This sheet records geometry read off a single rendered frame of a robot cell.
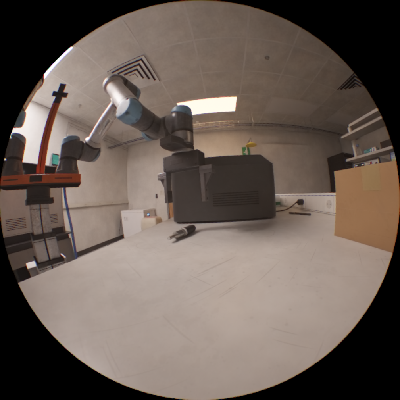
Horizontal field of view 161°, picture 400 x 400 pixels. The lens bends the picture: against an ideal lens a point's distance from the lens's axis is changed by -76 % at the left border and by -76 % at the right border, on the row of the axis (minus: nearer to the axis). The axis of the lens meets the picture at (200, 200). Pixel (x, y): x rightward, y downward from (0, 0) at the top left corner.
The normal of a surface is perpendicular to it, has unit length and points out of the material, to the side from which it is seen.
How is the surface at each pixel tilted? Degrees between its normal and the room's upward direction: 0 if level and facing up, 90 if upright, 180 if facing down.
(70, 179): 90
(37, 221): 90
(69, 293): 0
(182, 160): 90
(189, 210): 90
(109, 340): 0
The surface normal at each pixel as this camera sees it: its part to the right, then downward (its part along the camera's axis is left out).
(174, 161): -0.44, 0.04
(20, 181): 0.80, -0.04
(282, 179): -0.14, 0.03
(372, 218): -1.00, 0.07
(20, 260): 0.99, -0.06
